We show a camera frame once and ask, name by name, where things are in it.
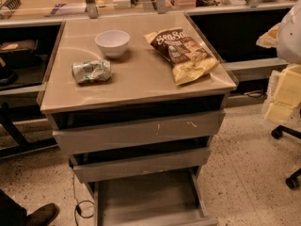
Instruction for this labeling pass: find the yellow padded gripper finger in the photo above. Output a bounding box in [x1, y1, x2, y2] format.
[262, 64, 301, 122]

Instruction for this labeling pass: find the grey bottom drawer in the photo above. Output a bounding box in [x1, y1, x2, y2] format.
[94, 169, 218, 226]

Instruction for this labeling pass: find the grey drawer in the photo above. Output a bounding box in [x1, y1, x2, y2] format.
[73, 147, 211, 183]
[54, 110, 225, 154]
[94, 169, 218, 226]

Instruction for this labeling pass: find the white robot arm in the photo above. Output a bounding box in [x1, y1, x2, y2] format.
[257, 0, 301, 122]

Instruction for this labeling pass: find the grey top drawer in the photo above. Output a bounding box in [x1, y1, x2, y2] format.
[54, 110, 225, 154]

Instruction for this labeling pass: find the grey middle drawer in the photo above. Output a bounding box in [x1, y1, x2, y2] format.
[73, 147, 211, 183]

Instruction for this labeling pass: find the grey drawer cabinet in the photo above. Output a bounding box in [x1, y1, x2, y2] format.
[37, 11, 239, 226]

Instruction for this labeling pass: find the black office chair base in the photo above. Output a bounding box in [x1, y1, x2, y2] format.
[271, 124, 301, 190]

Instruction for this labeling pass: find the brown yellow chip bag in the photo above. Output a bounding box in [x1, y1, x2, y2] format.
[144, 27, 219, 85]

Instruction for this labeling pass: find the white bowl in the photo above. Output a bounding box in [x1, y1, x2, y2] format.
[95, 30, 130, 58]

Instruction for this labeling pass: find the purple white paper pack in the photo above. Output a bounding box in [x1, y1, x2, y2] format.
[51, 3, 87, 16]

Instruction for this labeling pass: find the brown shoe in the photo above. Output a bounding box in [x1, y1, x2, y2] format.
[24, 203, 59, 226]

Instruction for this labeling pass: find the black coil spring holder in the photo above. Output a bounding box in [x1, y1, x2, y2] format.
[0, 0, 21, 20]

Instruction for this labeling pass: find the dark trouser leg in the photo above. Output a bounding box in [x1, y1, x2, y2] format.
[0, 189, 27, 226]

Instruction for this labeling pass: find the black cable under bench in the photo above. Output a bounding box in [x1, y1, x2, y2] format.
[244, 89, 267, 99]

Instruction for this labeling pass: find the black floor cable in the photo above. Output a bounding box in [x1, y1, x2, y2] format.
[72, 172, 95, 226]

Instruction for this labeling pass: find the black table leg frame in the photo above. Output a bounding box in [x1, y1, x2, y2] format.
[0, 103, 56, 159]

